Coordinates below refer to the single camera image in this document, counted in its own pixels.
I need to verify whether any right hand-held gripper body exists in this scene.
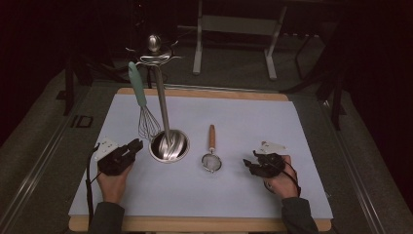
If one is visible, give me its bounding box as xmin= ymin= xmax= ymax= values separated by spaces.
xmin=252 ymin=139 xmax=288 ymax=179

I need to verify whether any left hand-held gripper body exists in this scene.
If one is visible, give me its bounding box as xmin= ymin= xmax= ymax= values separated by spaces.
xmin=93 ymin=137 xmax=137 ymax=177

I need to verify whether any steel utensil rack with hooks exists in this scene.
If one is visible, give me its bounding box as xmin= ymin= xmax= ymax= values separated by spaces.
xmin=125 ymin=33 xmax=191 ymax=164

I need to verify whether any whisk with mint green handle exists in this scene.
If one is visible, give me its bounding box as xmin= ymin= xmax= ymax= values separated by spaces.
xmin=127 ymin=60 xmax=163 ymax=142

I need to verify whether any person's right hand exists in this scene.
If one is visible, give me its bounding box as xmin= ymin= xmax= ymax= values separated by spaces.
xmin=263 ymin=154 xmax=302 ymax=200

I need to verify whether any person's left hand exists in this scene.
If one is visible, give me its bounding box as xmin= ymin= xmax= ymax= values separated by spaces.
xmin=95 ymin=163 xmax=134 ymax=205

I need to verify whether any light blue table mat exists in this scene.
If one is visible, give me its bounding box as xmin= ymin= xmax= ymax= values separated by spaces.
xmin=68 ymin=93 xmax=334 ymax=219

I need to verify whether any dark tripod stand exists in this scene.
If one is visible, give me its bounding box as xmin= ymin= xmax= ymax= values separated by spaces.
xmin=56 ymin=53 xmax=132 ymax=117

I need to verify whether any dark metal stand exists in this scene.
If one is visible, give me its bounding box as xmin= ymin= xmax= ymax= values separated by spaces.
xmin=281 ymin=30 xmax=348 ymax=132

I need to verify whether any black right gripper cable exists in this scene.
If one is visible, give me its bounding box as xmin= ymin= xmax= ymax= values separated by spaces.
xmin=282 ymin=161 xmax=303 ymax=198

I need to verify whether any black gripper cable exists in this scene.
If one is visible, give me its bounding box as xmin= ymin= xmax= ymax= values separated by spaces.
xmin=85 ymin=141 xmax=101 ymax=228
xmin=282 ymin=161 xmax=303 ymax=198

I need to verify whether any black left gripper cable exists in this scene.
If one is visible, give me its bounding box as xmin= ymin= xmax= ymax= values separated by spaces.
xmin=85 ymin=141 xmax=101 ymax=228

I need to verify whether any small strainer with wooden handle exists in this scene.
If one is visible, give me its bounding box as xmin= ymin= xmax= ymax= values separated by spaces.
xmin=201 ymin=124 xmax=224 ymax=174

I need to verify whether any grey metal floor rail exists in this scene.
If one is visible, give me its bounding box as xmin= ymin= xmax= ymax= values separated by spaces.
xmin=0 ymin=111 xmax=81 ymax=234
xmin=319 ymin=98 xmax=388 ymax=234

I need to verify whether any white metal stand frame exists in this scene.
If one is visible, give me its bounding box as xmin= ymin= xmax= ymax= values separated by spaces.
xmin=177 ymin=0 xmax=288 ymax=82

